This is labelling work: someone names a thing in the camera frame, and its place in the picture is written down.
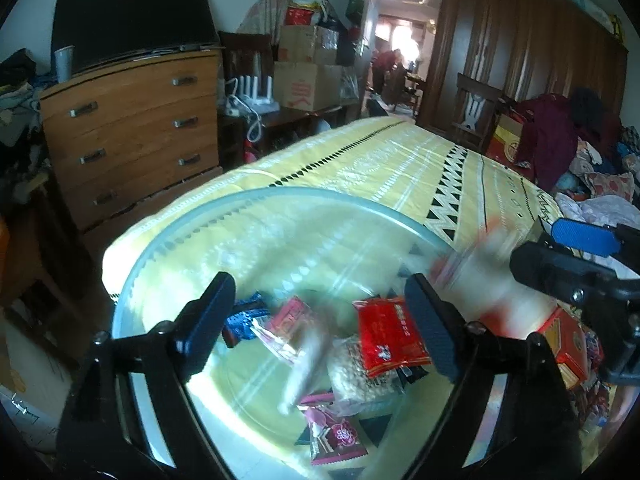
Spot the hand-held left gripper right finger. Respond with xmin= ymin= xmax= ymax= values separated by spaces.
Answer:
xmin=400 ymin=274 xmax=584 ymax=480

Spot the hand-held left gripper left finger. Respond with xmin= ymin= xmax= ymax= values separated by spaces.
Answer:
xmin=55 ymin=271 xmax=237 ymax=480

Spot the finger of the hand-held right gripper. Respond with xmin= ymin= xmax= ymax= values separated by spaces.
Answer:
xmin=550 ymin=217 xmax=640 ymax=262
xmin=510 ymin=241 xmax=640 ymax=307

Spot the white and red snack packet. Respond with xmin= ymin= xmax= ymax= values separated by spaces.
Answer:
xmin=430 ymin=219 xmax=547 ymax=332

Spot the clear glass bowl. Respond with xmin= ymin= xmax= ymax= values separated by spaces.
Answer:
xmin=112 ymin=187 xmax=482 ymax=480

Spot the dark blue snack packet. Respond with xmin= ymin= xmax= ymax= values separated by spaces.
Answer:
xmin=222 ymin=292 xmax=271 ymax=349

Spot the red snack box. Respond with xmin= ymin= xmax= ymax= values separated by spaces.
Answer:
xmin=537 ymin=307 xmax=592 ymax=392

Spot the clear bag of peanuts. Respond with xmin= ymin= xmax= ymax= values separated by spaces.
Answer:
xmin=327 ymin=335 xmax=407 ymax=417

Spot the pink and white snack packet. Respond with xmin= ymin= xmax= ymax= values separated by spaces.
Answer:
xmin=250 ymin=296 xmax=332 ymax=367

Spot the maroon clothing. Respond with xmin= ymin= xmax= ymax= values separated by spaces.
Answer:
xmin=520 ymin=87 xmax=627 ymax=192

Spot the long white snack packet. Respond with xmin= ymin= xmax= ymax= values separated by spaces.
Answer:
xmin=277 ymin=329 xmax=332 ymax=417

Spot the red gift bag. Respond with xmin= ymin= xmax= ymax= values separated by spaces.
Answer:
xmin=486 ymin=112 xmax=532 ymax=169

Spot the small pink candy packet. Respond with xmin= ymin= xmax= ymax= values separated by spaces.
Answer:
xmin=298 ymin=392 xmax=336 ymax=409

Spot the pink plum candy packet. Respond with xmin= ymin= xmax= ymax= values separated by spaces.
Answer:
xmin=305 ymin=406 xmax=369 ymax=467

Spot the wooden chair with white back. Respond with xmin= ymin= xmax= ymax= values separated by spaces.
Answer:
xmin=449 ymin=72 xmax=507 ymax=154

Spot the yellow patterned bedspread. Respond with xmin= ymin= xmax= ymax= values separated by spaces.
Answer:
xmin=102 ymin=116 xmax=568 ymax=480

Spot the brown wooden wardrobe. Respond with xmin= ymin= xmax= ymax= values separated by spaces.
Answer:
xmin=417 ymin=0 xmax=629 ymax=157

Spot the wooden chest of drawers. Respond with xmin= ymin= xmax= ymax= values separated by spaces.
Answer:
xmin=39 ymin=48 xmax=225 ymax=232

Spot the white router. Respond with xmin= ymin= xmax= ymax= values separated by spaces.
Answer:
xmin=234 ymin=73 xmax=282 ymax=117

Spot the large cardboard box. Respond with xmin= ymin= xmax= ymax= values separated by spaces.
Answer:
xmin=272 ymin=61 xmax=344 ymax=113

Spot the dark wooden chair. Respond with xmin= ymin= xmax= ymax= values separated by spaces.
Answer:
xmin=218 ymin=31 xmax=276 ymax=112

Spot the grey paper cup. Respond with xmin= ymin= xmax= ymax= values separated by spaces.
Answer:
xmin=54 ymin=45 xmax=76 ymax=84

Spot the small cardboard box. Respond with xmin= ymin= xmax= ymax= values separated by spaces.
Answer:
xmin=277 ymin=24 xmax=342 ymax=66

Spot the black flat television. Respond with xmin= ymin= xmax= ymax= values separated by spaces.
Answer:
xmin=50 ymin=0 xmax=221 ymax=76

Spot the red bag on boxes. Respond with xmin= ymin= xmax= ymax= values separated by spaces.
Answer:
xmin=285 ymin=4 xmax=319 ymax=27

